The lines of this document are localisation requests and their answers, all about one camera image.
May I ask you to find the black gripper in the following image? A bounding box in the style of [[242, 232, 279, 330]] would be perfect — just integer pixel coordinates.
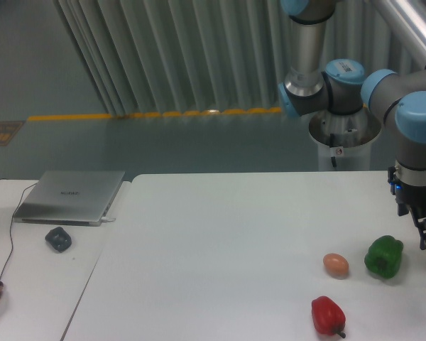
[[388, 165, 426, 250]]

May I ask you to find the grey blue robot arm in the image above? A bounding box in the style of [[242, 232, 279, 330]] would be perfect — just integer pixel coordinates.
[[278, 1, 426, 249]]

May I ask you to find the green bell pepper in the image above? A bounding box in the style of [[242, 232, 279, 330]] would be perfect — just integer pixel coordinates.
[[364, 235, 404, 279]]

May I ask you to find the brown egg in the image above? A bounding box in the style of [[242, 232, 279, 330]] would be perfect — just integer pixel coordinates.
[[323, 253, 349, 278]]

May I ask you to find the red bell pepper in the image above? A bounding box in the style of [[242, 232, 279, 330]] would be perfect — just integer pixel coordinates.
[[311, 296, 346, 338]]

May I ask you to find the white usb dongle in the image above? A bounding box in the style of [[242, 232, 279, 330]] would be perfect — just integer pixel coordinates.
[[102, 217, 116, 223]]

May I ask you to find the grey pleated curtain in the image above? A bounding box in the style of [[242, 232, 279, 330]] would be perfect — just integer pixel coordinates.
[[55, 1, 426, 117]]

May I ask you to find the silver closed laptop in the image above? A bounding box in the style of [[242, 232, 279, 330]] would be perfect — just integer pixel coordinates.
[[13, 170, 125, 226]]

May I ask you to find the small black plastic part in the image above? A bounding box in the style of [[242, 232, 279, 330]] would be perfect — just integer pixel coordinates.
[[45, 227, 72, 253]]

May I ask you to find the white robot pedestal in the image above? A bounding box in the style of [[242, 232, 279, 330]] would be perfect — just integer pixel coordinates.
[[308, 107, 381, 171]]

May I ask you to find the black mouse cable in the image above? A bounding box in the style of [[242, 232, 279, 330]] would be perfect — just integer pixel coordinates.
[[0, 178, 40, 282]]

